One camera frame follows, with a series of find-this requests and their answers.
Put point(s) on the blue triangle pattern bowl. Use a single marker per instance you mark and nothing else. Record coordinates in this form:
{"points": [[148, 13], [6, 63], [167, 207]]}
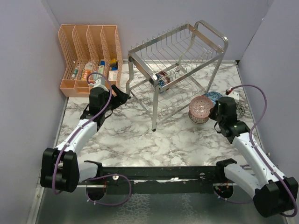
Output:
{"points": [[162, 82]]}

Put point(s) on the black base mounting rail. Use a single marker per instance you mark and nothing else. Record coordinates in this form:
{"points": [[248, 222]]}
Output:
{"points": [[134, 180]]}

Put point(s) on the red diamond pattern bowl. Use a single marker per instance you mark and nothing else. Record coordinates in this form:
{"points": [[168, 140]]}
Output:
{"points": [[165, 75]]}

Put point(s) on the pink dotted pattern bowl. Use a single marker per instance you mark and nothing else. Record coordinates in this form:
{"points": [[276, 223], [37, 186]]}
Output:
{"points": [[200, 107]]}

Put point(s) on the orange plastic file organizer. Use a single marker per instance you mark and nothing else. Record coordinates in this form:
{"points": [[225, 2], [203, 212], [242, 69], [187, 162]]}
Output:
{"points": [[83, 43]]}

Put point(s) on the white glue tube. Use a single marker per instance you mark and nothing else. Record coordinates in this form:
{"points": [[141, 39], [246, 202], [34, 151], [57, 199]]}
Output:
{"points": [[75, 72]]}

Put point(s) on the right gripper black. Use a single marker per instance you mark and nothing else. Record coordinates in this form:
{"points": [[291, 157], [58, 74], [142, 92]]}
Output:
{"points": [[212, 115]]}

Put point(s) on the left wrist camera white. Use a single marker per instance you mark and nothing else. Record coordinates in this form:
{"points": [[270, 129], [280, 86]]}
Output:
{"points": [[100, 82]]}

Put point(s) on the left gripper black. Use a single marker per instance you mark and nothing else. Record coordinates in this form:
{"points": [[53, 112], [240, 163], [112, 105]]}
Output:
{"points": [[120, 99]]}

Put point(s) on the green white box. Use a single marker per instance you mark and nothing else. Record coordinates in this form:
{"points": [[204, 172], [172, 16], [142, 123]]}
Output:
{"points": [[101, 67]]}

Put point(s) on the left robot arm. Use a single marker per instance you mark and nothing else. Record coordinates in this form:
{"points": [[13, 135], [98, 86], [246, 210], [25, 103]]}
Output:
{"points": [[72, 149]]}

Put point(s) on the blue floral bowl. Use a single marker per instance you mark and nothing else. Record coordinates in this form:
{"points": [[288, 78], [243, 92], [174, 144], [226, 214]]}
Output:
{"points": [[213, 96]]}

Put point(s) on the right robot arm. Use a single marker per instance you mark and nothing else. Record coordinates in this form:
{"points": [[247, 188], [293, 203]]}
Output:
{"points": [[271, 191]]}

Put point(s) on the stainless steel dish rack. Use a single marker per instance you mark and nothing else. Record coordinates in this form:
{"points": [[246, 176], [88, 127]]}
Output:
{"points": [[190, 53]]}

